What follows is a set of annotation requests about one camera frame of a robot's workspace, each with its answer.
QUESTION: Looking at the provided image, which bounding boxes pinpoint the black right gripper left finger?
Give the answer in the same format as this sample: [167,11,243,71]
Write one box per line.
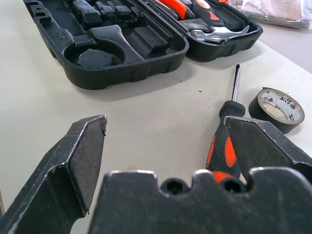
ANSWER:
[0,115,108,234]

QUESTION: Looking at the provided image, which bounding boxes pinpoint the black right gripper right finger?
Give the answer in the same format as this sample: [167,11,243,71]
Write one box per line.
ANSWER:
[223,116,312,183]

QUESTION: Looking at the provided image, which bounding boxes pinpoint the black electrical tape roll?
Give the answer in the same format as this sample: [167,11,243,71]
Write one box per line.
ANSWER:
[248,87,305,134]

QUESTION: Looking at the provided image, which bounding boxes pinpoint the black orange handled screwdriver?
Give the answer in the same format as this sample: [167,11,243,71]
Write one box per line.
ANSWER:
[205,64,246,186]

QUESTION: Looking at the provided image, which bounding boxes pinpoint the black tool case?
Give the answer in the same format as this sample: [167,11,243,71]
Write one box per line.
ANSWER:
[23,0,264,90]

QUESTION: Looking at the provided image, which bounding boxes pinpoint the clear plastic bag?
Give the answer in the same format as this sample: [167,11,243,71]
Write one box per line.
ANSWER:
[229,0,312,29]

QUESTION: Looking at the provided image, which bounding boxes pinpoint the claw hammer black orange handle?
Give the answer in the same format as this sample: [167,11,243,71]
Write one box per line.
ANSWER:
[189,0,251,46]

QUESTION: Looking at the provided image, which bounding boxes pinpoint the orange handled pliers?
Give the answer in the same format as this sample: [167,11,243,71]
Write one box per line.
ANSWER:
[146,0,195,21]

